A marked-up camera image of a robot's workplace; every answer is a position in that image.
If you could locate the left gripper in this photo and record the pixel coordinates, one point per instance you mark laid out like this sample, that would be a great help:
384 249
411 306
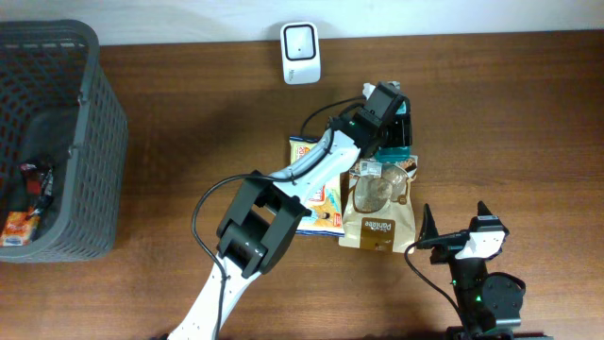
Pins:
403 134

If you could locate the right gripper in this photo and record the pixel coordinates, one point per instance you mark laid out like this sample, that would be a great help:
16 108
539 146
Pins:
446 246

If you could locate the teal mouthwash bottle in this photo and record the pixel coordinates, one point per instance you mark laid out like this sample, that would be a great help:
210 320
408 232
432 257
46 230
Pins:
391 153

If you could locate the beige cookie pouch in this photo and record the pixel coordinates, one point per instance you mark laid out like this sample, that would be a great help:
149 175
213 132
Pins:
378 214

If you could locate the yellow snack bag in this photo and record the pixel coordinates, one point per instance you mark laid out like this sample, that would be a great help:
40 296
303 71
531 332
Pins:
326 211

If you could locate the dark red snack packet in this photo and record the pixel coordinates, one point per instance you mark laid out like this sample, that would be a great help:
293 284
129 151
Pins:
38 175

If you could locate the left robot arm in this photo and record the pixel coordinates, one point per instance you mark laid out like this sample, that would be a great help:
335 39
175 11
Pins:
263 217

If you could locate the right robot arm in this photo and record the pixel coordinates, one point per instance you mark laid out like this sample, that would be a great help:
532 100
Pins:
488 304

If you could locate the white barcode scanner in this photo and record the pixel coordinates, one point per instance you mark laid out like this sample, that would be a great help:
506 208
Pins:
300 52

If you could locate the grey plastic mesh basket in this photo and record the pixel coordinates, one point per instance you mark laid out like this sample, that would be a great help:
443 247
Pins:
58 106

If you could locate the orange snack packet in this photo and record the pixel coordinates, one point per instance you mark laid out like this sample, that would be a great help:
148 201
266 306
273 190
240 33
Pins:
19 229

